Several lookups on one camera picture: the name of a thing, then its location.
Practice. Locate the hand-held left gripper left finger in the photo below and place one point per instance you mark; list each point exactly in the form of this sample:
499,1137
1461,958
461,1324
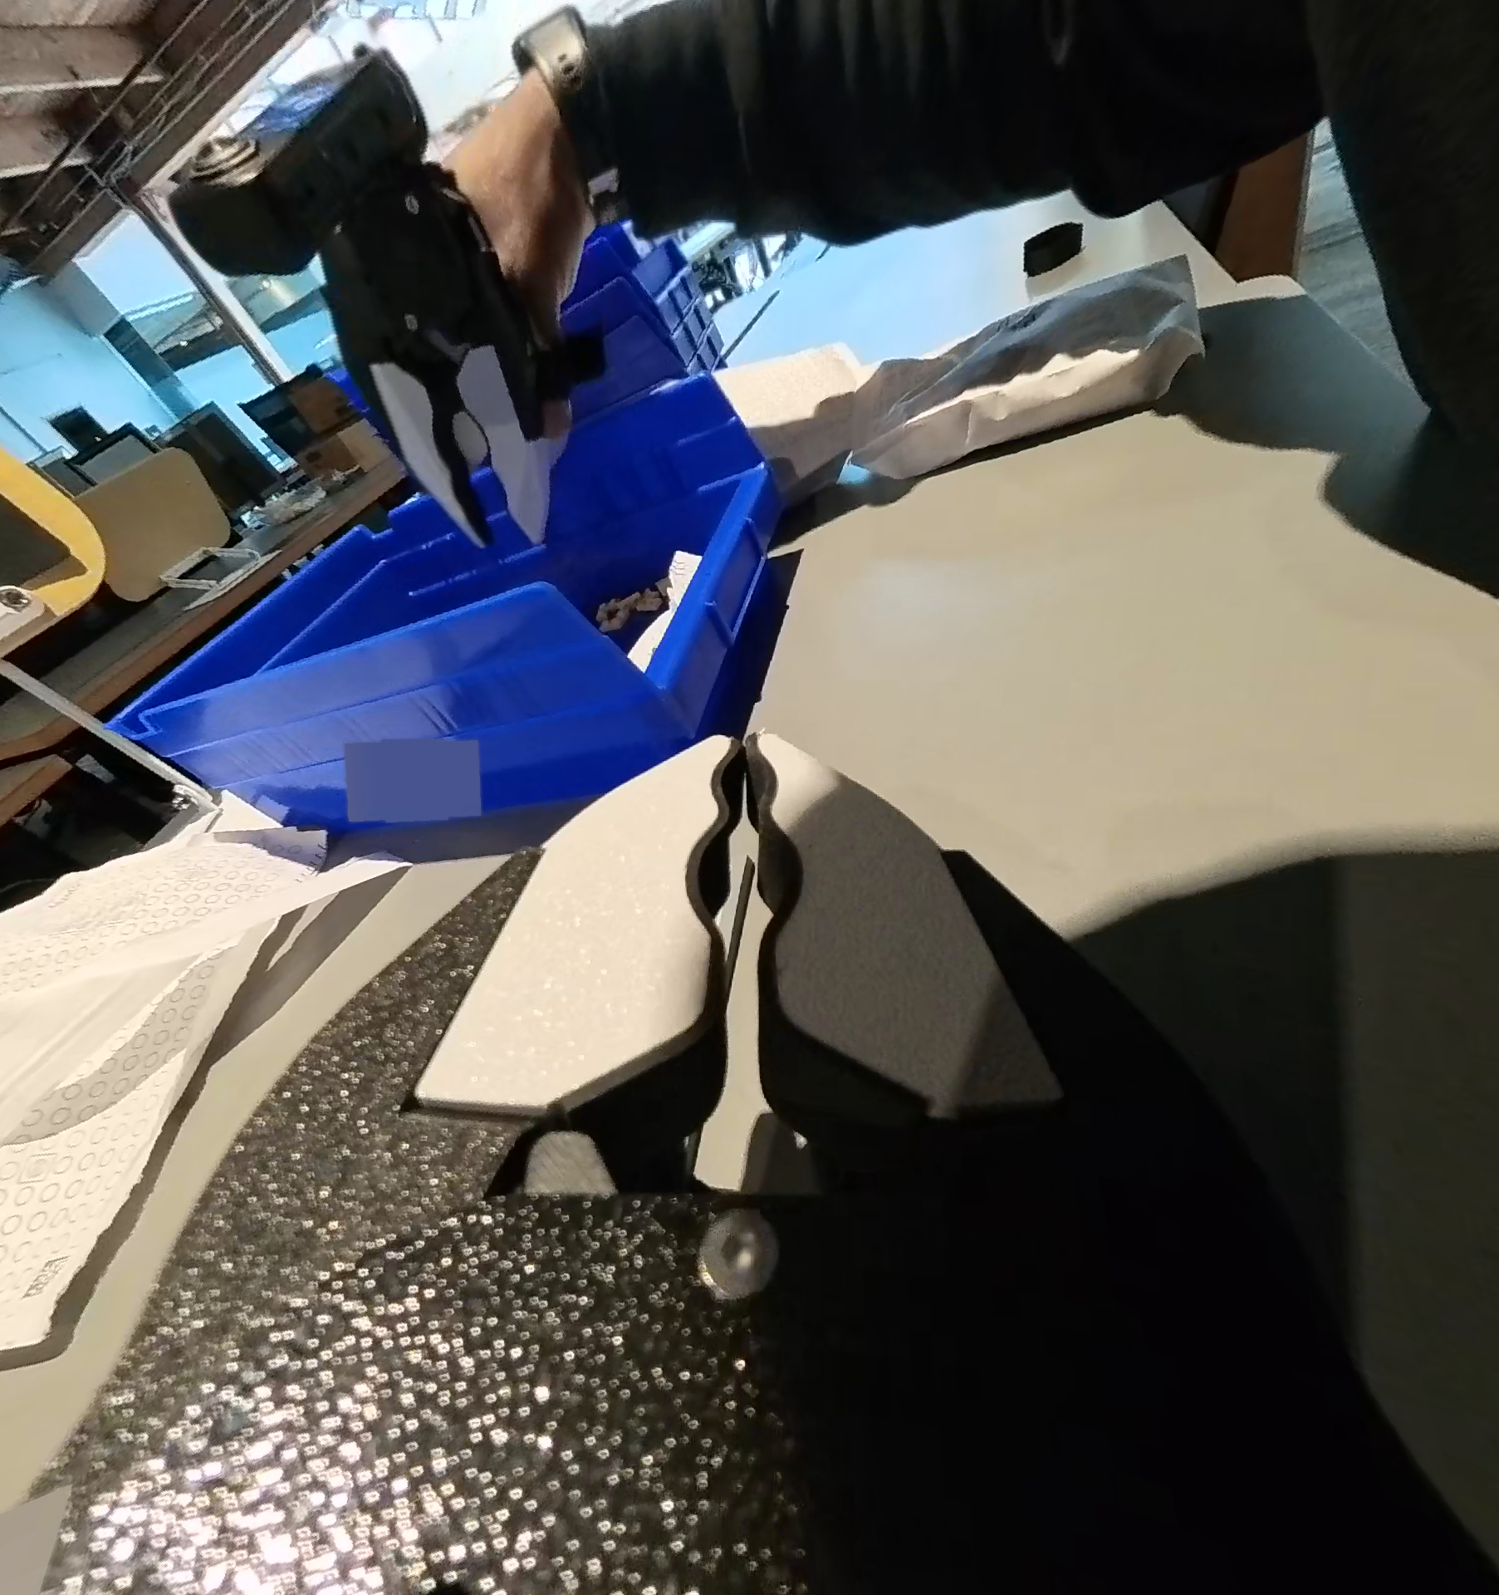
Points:
575,985

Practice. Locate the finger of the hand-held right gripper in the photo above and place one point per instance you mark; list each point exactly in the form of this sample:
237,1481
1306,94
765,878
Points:
518,474
413,412

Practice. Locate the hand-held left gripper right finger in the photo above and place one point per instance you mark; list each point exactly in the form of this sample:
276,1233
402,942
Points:
910,972

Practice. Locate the pile of tan toy bricks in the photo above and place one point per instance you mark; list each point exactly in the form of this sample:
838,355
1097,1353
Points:
630,610

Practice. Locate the blue plastic bin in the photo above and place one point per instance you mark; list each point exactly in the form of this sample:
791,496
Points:
449,699

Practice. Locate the person's right forearm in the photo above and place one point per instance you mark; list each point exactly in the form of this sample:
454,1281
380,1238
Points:
886,113

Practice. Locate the beige desk divider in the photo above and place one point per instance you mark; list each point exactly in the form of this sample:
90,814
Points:
150,524

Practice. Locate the grey desk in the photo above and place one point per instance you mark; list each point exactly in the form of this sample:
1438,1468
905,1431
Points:
1072,648

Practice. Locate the person's right hand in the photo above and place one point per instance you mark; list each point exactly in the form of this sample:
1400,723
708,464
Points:
525,187

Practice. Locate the black computer monitor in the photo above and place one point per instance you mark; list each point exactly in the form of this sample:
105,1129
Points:
219,443

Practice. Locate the stack of blue bins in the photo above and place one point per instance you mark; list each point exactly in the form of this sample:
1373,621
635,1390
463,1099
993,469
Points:
649,311

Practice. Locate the black wrist watch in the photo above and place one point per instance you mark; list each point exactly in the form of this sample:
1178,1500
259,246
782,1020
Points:
556,51

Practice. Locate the grey metal bar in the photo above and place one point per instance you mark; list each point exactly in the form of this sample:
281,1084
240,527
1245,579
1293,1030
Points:
102,735

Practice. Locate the white printed paper bag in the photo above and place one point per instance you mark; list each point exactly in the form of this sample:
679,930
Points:
76,997

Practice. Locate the plain white paper bag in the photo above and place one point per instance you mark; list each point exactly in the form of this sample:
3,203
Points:
1048,362

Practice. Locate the small black object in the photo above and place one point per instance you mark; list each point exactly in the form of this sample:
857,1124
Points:
1053,249

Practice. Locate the wooden pillar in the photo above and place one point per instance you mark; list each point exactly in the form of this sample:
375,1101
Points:
1259,211

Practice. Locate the person's black jacket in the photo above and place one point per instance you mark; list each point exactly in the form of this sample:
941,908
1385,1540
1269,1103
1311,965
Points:
1447,311

